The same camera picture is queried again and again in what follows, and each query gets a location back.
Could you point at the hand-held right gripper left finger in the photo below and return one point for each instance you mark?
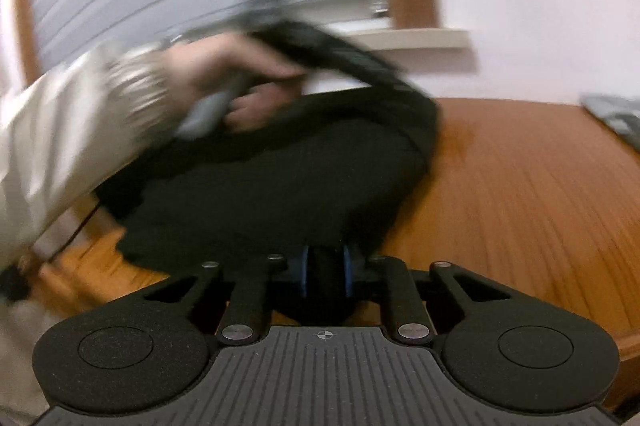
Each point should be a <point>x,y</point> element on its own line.
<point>302,273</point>

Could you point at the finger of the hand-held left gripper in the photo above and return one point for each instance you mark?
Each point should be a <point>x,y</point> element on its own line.
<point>360,61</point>

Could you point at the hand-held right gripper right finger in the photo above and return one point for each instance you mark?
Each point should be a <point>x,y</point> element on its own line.
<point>348,273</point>

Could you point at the black garment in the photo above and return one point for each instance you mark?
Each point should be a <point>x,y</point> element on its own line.
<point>280,186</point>

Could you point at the person's left forearm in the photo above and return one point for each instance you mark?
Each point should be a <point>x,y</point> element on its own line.
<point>65,136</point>

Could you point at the person's left hand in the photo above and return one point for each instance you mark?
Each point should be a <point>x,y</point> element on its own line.
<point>200,66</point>

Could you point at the white window sill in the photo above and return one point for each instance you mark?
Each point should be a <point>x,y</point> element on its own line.
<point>415,39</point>

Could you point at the grey printed t-shirt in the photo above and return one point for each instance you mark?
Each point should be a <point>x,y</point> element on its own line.
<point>615,114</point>

